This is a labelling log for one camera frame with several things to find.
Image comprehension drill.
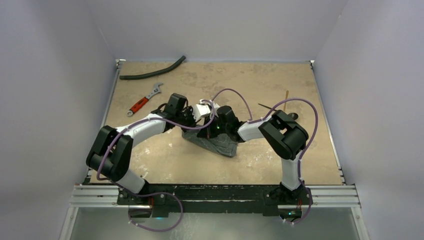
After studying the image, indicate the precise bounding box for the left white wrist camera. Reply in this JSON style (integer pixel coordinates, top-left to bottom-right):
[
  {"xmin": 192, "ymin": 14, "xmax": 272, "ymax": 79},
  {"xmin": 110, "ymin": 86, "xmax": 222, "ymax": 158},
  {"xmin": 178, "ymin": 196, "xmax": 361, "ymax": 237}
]
[{"xmin": 192, "ymin": 104, "xmax": 212, "ymax": 122}]

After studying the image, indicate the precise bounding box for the aluminium frame rail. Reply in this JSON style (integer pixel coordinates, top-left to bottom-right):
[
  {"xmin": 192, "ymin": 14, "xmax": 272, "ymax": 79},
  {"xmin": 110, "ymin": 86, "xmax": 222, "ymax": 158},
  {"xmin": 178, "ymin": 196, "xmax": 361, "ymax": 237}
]
[{"xmin": 69, "ymin": 185, "xmax": 360, "ymax": 208}]

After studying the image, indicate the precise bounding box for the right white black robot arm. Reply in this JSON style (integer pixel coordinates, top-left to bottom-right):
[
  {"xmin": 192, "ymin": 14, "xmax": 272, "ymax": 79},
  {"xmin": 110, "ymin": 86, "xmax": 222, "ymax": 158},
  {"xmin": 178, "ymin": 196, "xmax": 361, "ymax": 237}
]
[{"xmin": 196, "ymin": 105, "xmax": 309, "ymax": 204}]

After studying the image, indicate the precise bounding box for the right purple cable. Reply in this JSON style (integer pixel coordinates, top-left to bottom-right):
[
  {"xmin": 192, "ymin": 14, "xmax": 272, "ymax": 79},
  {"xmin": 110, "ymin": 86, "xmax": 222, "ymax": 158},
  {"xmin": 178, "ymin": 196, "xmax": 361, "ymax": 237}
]
[{"xmin": 211, "ymin": 88, "xmax": 320, "ymax": 226}]

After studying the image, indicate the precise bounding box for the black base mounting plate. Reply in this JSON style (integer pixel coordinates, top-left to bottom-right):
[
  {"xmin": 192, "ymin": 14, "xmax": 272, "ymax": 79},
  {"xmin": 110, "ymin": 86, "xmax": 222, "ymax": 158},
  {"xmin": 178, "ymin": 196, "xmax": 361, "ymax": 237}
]
[{"xmin": 117, "ymin": 183, "xmax": 313, "ymax": 219}]

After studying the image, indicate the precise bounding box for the red handled screwdriver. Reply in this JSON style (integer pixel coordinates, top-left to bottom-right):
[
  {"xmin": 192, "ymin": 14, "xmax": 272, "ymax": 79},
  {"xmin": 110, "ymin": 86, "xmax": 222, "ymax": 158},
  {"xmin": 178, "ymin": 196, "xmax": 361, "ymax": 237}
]
[{"xmin": 126, "ymin": 82, "xmax": 163, "ymax": 117}]

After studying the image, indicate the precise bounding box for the purple cable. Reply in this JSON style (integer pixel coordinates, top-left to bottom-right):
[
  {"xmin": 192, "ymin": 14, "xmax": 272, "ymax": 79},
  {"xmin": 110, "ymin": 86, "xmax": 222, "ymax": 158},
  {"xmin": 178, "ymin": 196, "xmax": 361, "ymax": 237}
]
[
  {"xmin": 211, "ymin": 88, "xmax": 320, "ymax": 226},
  {"xmin": 96, "ymin": 99, "xmax": 218, "ymax": 232}
]

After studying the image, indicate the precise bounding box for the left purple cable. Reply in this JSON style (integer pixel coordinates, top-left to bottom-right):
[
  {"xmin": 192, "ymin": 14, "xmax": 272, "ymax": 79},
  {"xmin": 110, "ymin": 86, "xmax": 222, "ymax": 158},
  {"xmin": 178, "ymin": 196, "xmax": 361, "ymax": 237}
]
[{"xmin": 96, "ymin": 99, "xmax": 218, "ymax": 232}]

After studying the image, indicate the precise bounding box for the grey cloth napkin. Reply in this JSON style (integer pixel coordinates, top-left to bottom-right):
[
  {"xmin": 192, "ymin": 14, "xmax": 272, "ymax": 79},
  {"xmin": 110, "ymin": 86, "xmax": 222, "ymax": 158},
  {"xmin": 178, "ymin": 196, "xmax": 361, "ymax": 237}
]
[{"xmin": 181, "ymin": 128, "xmax": 238, "ymax": 158}]

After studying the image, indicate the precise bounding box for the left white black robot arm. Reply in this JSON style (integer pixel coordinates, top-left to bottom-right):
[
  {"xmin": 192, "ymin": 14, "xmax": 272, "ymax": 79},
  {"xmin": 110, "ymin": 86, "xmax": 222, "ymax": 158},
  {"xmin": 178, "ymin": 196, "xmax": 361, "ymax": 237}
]
[{"xmin": 86, "ymin": 93, "xmax": 196, "ymax": 205}]

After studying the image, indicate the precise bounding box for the black corrugated hose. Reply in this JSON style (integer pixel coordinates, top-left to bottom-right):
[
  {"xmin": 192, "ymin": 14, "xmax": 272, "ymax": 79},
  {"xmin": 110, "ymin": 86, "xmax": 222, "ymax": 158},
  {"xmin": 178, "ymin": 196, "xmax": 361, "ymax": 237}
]
[{"xmin": 119, "ymin": 55, "xmax": 187, "ymax": 81}]

